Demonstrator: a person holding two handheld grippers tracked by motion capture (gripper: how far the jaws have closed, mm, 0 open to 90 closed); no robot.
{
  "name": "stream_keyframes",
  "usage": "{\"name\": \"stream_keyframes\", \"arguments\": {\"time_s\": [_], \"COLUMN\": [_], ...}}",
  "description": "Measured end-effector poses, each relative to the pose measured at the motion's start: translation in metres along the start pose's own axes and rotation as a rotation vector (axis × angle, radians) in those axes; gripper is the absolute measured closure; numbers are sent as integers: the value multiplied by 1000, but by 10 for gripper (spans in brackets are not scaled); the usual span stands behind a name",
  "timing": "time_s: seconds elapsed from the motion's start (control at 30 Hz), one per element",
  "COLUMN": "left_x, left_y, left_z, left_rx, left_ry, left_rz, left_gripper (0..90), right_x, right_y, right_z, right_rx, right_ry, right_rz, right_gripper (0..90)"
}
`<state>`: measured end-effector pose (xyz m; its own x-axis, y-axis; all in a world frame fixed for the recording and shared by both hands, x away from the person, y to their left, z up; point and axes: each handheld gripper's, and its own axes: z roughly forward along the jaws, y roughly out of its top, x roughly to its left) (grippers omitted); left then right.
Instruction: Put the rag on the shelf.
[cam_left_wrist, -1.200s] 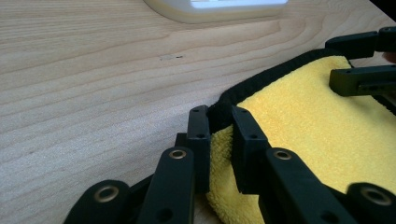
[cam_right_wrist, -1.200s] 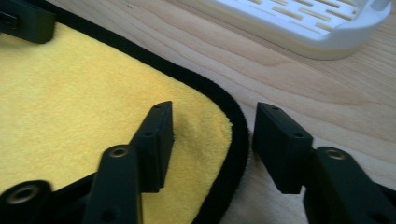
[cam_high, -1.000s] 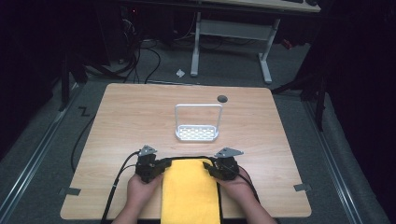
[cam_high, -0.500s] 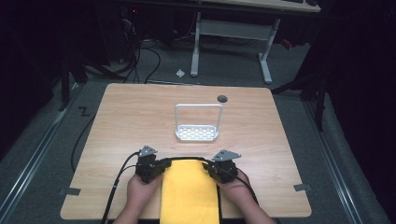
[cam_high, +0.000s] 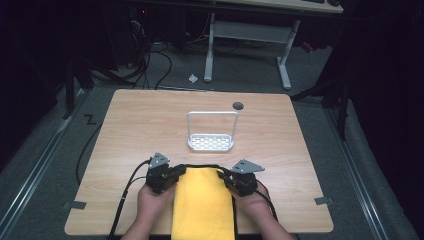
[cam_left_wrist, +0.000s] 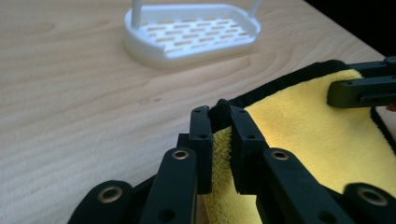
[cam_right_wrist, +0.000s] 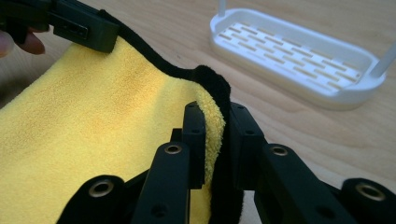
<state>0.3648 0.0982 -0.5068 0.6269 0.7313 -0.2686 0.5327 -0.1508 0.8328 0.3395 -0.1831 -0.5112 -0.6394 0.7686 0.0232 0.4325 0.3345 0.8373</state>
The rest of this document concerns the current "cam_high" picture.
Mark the black table grommet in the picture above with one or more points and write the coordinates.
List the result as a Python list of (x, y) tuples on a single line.
[(238, 106)]

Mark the grey tape strip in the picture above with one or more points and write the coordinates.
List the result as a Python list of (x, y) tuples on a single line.
[(323, 201), (76, 205)]

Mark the white-legged desk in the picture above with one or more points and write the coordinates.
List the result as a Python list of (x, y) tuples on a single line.
[(250, 31)]

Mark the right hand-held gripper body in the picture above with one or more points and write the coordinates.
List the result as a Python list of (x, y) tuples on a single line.
[(245, 181)]

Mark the yellow cloth with black edge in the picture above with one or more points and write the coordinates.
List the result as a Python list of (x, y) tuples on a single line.
[(203, 203)]

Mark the black zigzag floor tape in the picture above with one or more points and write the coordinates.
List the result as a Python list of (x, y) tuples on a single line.
[(90, 119)]

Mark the white paper scrap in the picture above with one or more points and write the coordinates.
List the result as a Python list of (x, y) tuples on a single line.
[(193, 78)]

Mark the person's right hand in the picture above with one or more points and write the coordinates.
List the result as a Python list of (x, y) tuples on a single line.
[(251, 203)]

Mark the person's left hand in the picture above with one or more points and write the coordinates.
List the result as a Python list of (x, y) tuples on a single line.
[(153, 203)]

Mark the black metal stand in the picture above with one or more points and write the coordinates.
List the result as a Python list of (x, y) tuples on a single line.
[(342, 110), (69, 90)]

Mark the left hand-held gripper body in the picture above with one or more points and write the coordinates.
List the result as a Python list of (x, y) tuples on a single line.
[(160, 178)]

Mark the small red object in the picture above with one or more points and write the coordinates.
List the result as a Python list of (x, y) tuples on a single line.
[(307, 47)]

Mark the metal floor rail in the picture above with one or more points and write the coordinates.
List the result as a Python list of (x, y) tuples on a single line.
[(356, 173), (36, 166)]

